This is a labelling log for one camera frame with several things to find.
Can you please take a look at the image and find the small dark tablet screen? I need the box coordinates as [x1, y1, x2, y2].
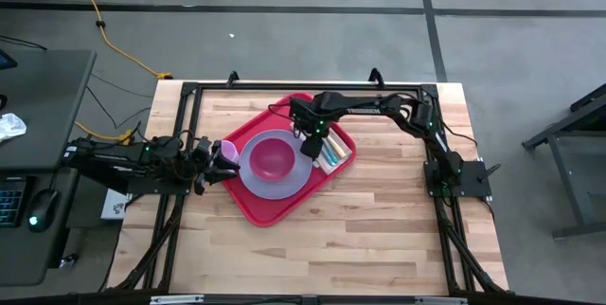
[0, 48, 19, 71]

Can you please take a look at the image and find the magenta plastic bowl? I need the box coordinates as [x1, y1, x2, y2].
[248, 136, 297, 184]

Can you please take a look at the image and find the black computer mouse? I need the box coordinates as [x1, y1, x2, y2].
[27, 188, 61, 234]

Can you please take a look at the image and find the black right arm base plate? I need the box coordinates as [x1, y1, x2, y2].
[423, 160, 502, 199]

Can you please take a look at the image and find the thin black floor cable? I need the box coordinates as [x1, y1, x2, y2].
[88, 72, 156, 100]
[0, 34, 49, 52]
[84, 85, 153, 131]

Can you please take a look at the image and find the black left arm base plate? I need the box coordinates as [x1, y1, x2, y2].
[126, 176, 193, 197]

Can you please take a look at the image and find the backlit computer keyboard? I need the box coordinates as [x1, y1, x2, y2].
[0, 179, 28, 229]

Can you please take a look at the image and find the lavender plastic plate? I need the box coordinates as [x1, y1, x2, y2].
[238, 129, 314, 202]

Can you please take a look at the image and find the yellow cable with splitter plug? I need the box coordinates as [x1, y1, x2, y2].
[74, 121, 137, 147]

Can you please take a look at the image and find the black metal cart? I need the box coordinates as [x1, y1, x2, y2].
[520, 81, 606, 240]

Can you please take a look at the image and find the pink plastic mug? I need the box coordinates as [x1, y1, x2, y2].
[218, 139, 241, 167]

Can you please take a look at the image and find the long yellow extension cable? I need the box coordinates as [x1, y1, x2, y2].
[61, 0, 175, 81]

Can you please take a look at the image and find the small white box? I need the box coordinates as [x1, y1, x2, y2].
[99, 188, 133, 222]

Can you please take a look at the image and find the silver metal bracket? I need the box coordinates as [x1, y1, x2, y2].
[149, 294, 205, 305]
[413, 296, 470, 305]

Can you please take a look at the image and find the black aluminium table frame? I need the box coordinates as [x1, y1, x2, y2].
[106, 68, 511, 296]

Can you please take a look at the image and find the beige cloth napkin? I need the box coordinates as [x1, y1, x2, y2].
[290, 121, 354, 176]

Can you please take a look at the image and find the red plastic tray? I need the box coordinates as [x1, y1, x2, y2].
[220, 91, 358, 228]

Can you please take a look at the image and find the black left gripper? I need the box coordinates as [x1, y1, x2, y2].
[190, 135, 241, 197]

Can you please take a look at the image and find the black computer desk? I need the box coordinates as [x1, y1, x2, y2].
[0, 48, 98, 288]

